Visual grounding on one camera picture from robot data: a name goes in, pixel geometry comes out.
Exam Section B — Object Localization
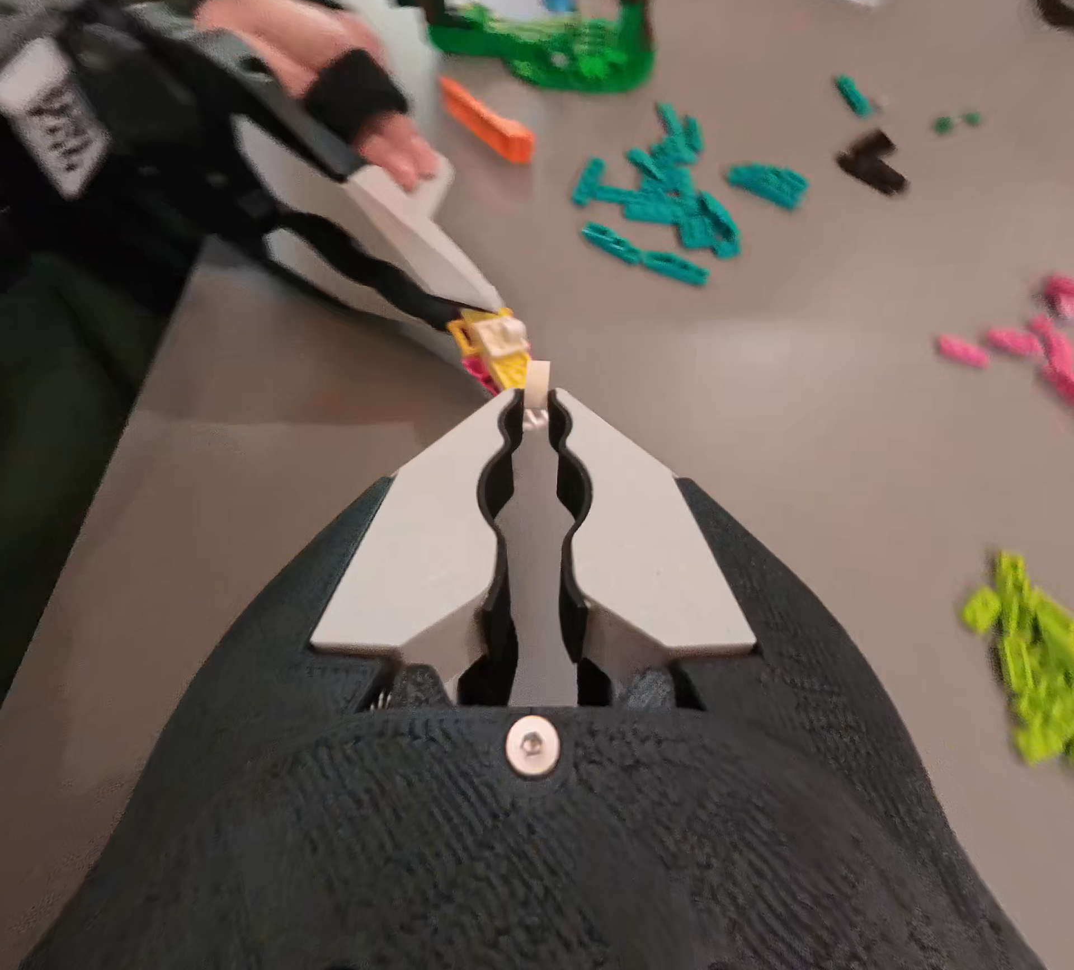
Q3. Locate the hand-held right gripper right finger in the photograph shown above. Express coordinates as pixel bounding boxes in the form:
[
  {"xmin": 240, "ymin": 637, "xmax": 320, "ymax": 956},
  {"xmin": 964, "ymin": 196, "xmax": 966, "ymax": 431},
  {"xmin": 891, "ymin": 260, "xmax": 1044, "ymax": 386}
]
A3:
[{"xmin": 549, "ymin": 389, "xmax": 758, "ymax": 708}]

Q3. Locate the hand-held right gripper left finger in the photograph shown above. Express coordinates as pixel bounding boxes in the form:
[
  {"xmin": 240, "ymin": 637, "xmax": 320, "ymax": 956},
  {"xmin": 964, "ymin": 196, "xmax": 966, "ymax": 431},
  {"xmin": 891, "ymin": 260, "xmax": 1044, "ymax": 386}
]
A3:
[{"xmin": 310, "ymin": 389, "xmax": 526, "ymax": 704}]

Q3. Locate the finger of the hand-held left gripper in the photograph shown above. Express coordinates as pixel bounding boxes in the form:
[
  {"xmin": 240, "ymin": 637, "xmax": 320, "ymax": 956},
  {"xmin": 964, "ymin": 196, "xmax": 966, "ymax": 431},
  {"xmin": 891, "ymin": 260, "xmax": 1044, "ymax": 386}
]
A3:
[
  {"xmin": 267, "ymin": 225, "xmax": 475, "ymax": 371},
  {"xmin": 237, "ymin": 116, "xmax": 513, "ymax": 318}
]

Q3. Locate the yellow and pink lego assembly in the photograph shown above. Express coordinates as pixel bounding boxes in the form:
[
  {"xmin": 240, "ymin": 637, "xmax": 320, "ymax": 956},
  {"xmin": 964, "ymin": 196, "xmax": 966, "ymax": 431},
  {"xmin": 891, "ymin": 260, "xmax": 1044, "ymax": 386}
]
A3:
[{"xmin": 446, "ymin": 307, "xmax": 533, "ymax": 399}]

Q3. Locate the small white lego piece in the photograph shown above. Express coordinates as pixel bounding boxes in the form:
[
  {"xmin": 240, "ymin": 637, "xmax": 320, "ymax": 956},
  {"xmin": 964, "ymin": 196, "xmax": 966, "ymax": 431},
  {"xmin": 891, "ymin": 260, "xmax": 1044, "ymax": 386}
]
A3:
[{"xmin": 520, "ymin": 360, "xmax": 555, "ymax": 431}]

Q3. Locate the orange lego brick separator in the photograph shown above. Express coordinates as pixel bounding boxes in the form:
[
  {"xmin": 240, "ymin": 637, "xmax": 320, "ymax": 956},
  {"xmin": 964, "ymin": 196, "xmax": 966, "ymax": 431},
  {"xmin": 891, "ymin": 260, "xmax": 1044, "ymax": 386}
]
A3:
[{"xmin": 438, "ymin": 74, "xmax": 538, "ymax": 166}]

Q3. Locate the pile of teal lego pieces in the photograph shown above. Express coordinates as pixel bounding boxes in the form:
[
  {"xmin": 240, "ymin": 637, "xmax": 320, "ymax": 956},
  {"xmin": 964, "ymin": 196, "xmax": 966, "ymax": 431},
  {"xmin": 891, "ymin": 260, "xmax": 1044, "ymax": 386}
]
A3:
[{"xmin": 571, "ymin": 101, "xmax": 812, "ymax": 288}]

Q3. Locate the pile of lime lego pieces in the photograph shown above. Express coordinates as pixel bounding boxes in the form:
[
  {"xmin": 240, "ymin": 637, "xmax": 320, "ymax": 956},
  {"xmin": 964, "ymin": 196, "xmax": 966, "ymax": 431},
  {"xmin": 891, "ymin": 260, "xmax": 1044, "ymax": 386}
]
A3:
[{"xmin": 960, "ymin": 550, "xmax": 1074, "ymax": 766}]

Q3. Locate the pile of pink lego pieces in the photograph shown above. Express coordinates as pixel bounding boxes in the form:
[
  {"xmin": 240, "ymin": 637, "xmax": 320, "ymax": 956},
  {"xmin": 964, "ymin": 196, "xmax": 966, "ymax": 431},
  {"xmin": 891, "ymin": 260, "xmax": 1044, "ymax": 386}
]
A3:
[{"xmin": 935, "ymin": 274, "xmax": 1074, "ymax": 406}]

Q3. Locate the black lego piece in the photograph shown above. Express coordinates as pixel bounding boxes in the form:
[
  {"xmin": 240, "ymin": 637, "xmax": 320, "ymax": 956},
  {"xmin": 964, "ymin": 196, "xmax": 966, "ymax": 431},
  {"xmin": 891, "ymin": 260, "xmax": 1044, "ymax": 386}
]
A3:
[{"xmin": 835, "ymin": 128, "xmax": 911, "ymax": 197}]

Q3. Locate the person's left hand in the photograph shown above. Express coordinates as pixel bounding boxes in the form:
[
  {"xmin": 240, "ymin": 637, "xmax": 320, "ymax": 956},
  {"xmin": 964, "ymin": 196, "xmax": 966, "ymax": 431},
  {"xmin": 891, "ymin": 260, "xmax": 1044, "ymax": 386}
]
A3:
[{"xmin": 197, "ymin": 0, "xmax": 442, "ymax": 192}]

